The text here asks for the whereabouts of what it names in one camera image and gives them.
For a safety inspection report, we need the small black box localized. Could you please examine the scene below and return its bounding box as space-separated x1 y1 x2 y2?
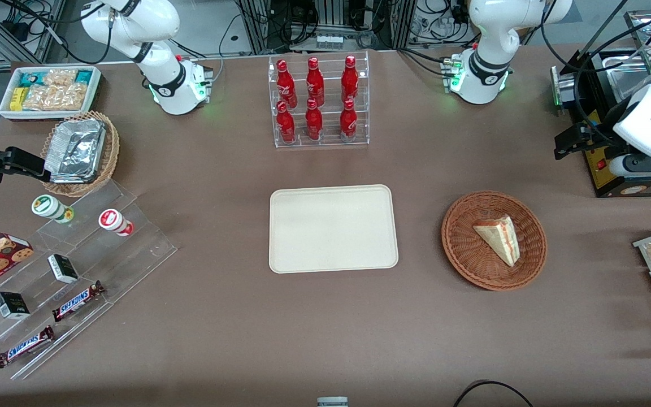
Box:
47 254 79 284
0 291 31 321

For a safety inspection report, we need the black cable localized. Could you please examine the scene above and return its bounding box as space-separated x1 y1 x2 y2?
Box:
453 380 535 407

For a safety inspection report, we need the Snickers chocolate bar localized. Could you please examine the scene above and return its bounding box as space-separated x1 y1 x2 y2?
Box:
51 280 106 323
0 325 55 369

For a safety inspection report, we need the silver foil container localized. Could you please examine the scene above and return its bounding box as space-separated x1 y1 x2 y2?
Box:
44 118 107 184

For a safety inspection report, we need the green lid cup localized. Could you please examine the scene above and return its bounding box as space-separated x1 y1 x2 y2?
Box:
31 194 75 224

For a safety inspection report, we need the beige plastic tray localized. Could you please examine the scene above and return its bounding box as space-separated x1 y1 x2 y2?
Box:
269 184 399 274

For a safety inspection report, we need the clear rice cracker packet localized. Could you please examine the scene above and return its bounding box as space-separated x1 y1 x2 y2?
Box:
43 69 79 87
54 83 89 111
23 85 58 111

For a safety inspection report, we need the triangular sandwich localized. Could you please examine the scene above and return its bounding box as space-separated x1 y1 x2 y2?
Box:
473 215 520 267

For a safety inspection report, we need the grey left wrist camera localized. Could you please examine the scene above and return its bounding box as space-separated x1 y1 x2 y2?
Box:
608 154 651 181

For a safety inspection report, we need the white snack tray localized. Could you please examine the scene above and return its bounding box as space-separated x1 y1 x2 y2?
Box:
0 66 102 122

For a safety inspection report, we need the metal equipment rack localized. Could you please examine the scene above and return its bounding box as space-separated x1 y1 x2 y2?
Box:
235 0 416 54

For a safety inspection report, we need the clear acrylic bottle rack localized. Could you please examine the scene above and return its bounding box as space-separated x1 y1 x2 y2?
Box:
268 50 370 149

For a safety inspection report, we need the silver box with green light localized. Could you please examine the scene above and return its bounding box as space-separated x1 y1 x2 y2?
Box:
550 65 578 111

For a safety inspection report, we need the red lid cup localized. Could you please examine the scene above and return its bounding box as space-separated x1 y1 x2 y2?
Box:
98 209 134 237

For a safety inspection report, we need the dark brown round wicker basket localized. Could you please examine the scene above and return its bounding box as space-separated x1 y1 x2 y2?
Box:
441 191 548 292

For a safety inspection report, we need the clear acrylic stepped stand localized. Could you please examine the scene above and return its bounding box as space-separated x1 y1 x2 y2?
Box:
0 180 178 380

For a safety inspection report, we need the red soda bottle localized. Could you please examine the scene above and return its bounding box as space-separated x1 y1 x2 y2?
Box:
305 98 324 141
340 99 358 143
341 55 359 106
306 57 325 107
276 101 297 144
276 59 297 109

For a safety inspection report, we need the light tan wicker basket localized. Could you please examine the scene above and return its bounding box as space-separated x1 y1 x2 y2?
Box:
40 111 120 198

